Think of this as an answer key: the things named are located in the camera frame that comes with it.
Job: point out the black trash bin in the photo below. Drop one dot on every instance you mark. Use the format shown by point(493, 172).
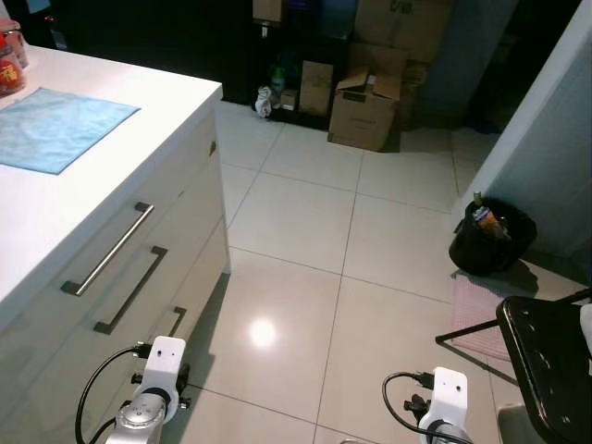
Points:
point(490, 250)

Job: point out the pink floor mat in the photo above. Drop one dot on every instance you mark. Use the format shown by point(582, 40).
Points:
point(476, 314)

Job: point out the orange labelled bottle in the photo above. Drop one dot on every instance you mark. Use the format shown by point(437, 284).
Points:
point(486, 220)

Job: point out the narrow brown cardboard box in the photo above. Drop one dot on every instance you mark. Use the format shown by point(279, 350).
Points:
point(413, 92)

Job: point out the green bottle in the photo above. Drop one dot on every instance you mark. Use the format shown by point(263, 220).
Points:
point(277, 81)

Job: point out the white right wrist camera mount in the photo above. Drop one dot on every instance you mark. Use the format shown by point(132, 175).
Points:
point(450, 393)

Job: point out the red labelled jar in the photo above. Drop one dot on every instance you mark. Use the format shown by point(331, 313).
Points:
point(7, 69)

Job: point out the light blue cloth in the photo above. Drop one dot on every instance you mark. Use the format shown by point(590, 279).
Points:
point(55, 129)

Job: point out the open cardboard box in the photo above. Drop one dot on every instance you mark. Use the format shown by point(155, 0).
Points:
point(363, 116)

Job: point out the large closed cardboard box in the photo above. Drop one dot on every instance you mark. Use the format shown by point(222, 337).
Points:
point(402, 28)

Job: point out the grey fabric bundle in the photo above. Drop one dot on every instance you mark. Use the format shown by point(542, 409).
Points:
point(586, 328)

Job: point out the white drawer cabinet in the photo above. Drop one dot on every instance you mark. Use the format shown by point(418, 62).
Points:
point(185, 213)

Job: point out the white crumpled bag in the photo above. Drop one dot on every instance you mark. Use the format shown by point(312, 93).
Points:
point(264, 102)

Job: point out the small flat cardboard box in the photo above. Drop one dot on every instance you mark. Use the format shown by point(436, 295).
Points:
point(314, 88)

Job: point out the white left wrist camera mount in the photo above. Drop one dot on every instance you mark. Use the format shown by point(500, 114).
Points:
point(164, 365)

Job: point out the black metal chair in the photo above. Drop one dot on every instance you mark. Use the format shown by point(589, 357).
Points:
point(546, 361)

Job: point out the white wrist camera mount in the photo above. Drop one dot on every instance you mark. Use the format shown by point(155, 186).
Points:
point(164, 365)
point(450, 393)

